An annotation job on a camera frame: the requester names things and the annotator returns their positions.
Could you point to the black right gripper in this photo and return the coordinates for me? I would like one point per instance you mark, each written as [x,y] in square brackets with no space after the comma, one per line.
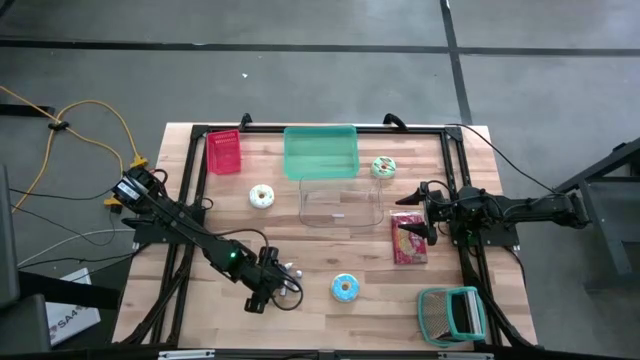
[445,217]

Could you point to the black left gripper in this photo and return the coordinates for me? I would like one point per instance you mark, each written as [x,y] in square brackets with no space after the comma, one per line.
[264,280]

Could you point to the red snack packet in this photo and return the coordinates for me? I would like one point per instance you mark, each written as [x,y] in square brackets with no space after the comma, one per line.
[409,240]

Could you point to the blue frosted toy donut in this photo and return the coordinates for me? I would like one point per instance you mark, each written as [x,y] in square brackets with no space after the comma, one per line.
[337,289]

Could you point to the white frosted toy donut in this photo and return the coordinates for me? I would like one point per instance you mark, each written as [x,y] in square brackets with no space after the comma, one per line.
[255,197]

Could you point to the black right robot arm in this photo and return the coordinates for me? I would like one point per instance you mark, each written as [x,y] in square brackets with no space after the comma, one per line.
[530,207]

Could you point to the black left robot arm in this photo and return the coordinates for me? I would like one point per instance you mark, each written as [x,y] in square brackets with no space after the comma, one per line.
[200,235]

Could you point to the green frosted toy donut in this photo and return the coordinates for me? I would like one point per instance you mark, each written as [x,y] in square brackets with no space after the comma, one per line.
[377,169]

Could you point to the clear plastic bin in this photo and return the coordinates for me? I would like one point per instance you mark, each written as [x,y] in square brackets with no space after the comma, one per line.
[345,210]

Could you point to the teal metal box grater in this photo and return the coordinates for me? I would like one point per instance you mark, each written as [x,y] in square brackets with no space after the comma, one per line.
[440,315]

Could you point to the teal plastic bin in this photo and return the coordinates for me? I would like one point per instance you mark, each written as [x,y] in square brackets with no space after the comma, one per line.
[321,152]

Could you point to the red plastic basket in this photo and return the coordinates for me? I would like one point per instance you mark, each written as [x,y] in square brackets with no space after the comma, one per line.
[223,152]

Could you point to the black metal stand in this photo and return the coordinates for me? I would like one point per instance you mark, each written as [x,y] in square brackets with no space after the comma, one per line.
[605,210]

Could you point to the white cardboard box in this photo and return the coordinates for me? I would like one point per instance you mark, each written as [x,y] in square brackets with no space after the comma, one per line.
[70,310]

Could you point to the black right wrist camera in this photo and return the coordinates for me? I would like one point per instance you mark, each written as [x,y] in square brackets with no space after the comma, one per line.
[433,198]

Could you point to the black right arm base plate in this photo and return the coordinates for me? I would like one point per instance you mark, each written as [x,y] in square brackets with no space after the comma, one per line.
[495,240]

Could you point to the silver frame bracket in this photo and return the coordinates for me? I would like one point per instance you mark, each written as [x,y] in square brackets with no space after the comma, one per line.
[465,356]
[186,354]

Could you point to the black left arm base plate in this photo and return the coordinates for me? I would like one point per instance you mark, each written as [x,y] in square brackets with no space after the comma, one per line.
[150,232]

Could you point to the black aluminium table frame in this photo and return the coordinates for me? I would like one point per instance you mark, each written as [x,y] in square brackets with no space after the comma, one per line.
[260,129]

